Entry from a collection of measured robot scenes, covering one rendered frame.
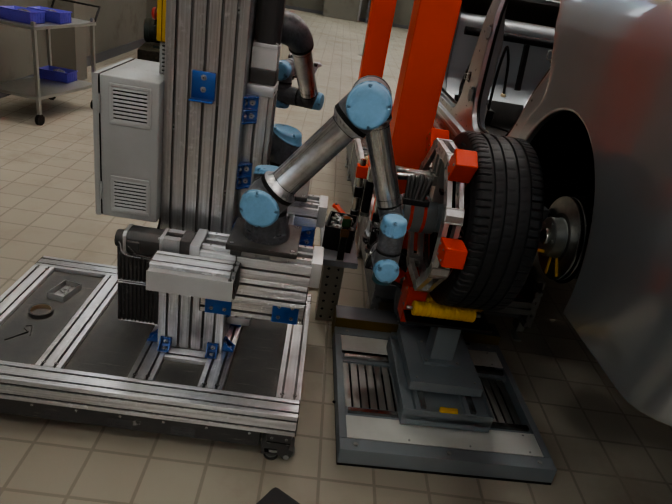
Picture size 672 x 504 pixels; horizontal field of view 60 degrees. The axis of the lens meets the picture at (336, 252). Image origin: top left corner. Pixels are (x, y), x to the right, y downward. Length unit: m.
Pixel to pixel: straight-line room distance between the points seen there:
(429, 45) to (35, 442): 2.06
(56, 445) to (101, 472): 0.21
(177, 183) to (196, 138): 0.17
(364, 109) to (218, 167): 0.64
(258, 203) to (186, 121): 0.45
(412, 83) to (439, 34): 0.21
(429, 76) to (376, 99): 0.95
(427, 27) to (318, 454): 1.69
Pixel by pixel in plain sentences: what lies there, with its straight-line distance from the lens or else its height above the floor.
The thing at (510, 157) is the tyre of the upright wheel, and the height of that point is 1.15.
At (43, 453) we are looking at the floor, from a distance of 2.31.
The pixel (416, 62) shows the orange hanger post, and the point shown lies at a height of 1.34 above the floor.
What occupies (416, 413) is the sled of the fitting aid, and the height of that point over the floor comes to 0.15.
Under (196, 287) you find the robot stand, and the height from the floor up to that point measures 0.70.
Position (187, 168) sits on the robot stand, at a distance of 2.00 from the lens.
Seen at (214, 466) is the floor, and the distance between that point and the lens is 2.21.
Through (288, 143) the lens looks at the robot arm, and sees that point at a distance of 2.24.
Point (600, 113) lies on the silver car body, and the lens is 2.01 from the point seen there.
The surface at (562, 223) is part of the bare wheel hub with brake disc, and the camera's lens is 2.29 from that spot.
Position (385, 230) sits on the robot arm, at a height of 0.97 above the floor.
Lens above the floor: 1.62
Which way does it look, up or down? 26 degrees down
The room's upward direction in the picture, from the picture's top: 10 degrees clockwise
